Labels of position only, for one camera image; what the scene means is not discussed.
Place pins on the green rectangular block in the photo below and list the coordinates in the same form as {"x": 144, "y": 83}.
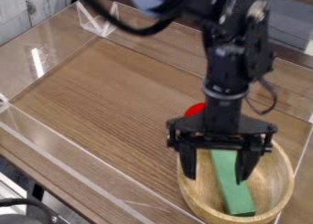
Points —
{"x": 235, "y": 196}

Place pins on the red plush strawberry toy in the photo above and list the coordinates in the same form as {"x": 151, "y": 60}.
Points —
{"x": 194, "y": 109}

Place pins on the clear acrylic barrier wall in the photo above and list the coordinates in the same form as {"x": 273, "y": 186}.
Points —
{"x": 102, "y": 193}

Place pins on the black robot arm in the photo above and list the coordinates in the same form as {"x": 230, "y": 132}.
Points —
{"x": 239, "y": 59}

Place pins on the clear acrylic corner bracket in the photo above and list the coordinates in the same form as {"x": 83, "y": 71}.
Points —
{"x": 94, "y": 23}

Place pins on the black table leg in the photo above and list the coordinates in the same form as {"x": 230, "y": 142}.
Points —
{"x": 35, "y": 192}

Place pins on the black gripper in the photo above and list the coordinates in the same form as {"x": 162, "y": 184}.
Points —
{"x": 222, "y": 128}

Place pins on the brown wooden bowl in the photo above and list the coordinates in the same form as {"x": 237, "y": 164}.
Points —
{"x": 270, "y": 186}

